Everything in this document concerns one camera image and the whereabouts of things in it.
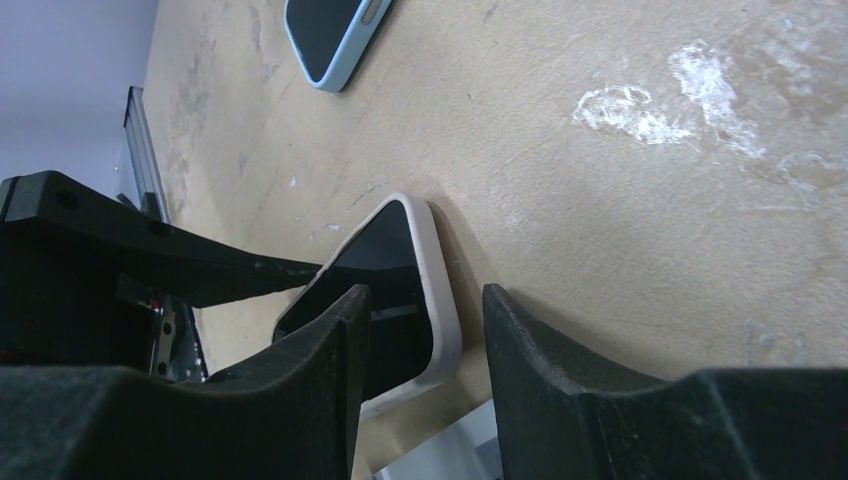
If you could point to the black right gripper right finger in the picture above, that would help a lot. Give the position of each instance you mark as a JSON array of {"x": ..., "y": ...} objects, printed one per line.
[{"x": 564, "y": 411}]

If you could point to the blue case phone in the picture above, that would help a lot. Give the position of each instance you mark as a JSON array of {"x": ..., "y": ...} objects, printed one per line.
[{"x": 329, "y": 37}]

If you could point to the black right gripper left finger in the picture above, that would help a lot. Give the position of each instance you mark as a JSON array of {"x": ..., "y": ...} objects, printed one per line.
[{"x": 290, "y": 411}]

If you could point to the silver metal phone stand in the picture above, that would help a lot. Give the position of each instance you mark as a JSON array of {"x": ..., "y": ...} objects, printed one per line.
[{"x": 467, "y": 449}]

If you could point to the white case phone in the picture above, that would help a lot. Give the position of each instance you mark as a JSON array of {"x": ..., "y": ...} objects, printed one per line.
[{"x": 416, "y": 340}]

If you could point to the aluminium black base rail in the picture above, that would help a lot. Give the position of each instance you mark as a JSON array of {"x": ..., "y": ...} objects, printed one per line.
[{"x": 139, "y": 181}]

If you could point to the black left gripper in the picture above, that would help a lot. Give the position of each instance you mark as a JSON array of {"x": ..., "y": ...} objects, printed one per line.
[{"x": 88, "y": 281}]

